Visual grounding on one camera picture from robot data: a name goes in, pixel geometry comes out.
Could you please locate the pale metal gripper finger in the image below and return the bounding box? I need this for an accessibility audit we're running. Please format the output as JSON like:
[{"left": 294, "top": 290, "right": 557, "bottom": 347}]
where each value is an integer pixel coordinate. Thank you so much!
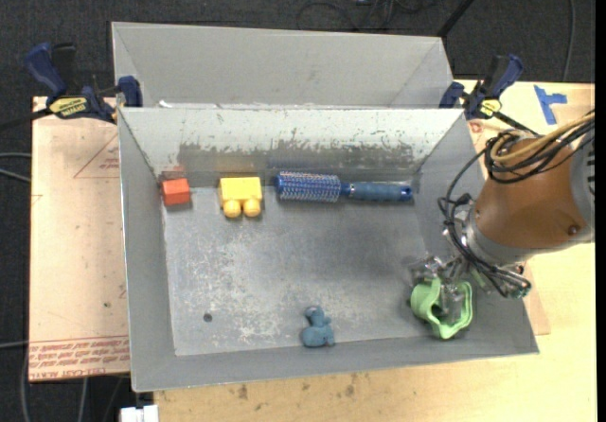
[
  {"left": 408, "top": 256, "right": 445, "bottom": 284},
  {"left": 440, "top": 284, "right": 466, "bottom": 323}
]

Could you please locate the light green wavy cup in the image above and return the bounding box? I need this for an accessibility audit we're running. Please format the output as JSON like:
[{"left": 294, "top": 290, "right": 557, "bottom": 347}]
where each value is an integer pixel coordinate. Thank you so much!
[{"left": 409, "top": 276, "right": 474, "bottom": 341}]

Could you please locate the blue toy animal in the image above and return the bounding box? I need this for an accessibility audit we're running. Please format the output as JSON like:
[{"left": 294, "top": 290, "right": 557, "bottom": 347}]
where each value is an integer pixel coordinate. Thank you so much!
[{"left": 299, "top": 305, "right": 336, "bottom": 348}]

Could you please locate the blue hairbrush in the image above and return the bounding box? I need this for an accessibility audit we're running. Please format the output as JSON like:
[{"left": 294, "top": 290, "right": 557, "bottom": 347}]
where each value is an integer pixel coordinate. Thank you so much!
[{"left": 274, "top": 170, "right": 414, "bottom": 204}]

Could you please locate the grey metal bin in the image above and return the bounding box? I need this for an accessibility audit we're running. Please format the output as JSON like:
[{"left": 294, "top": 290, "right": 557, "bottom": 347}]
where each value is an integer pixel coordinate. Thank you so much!
[{"left": 111, "top": 21, "right": 540, "bottom": 393}]

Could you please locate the yellow toy building block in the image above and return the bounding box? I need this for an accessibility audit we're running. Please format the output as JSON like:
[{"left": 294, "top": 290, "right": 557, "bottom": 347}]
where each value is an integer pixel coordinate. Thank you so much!
[{"left": 217, "top": 176, "right": 264, "bottom": 220}]

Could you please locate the orange-red cube block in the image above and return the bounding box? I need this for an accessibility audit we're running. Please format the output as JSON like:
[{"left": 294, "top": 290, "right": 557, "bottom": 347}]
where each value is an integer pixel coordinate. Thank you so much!
[{"left": 159, "top": 171, "right": 193, "bottom": 209}]

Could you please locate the brown cardboard board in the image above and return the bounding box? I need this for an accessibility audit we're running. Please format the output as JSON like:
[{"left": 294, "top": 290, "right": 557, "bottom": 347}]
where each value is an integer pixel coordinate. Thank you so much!
[{"left": 27, "top": 96, "right": 553, "bottom": 383}]

